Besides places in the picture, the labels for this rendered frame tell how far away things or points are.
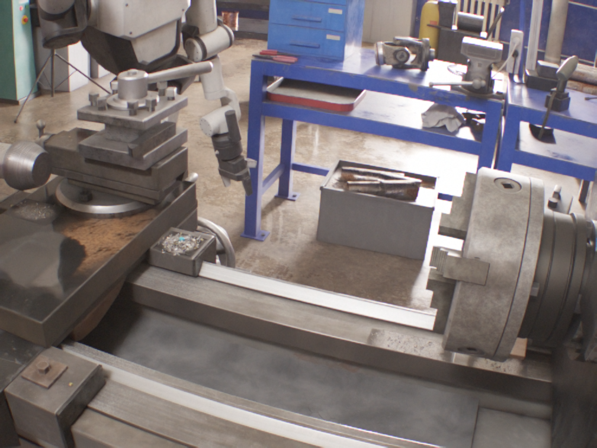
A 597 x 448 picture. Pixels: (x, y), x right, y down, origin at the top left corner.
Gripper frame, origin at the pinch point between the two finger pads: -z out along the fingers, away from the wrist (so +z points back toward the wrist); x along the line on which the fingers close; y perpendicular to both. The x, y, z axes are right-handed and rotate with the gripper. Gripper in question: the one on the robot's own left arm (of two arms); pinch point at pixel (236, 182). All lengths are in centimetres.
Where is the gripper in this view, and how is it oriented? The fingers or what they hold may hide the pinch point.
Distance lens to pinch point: 206.1
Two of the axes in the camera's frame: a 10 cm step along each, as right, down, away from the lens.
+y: 6.8, -5.0, 5.4
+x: 7.2, 2.9, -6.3
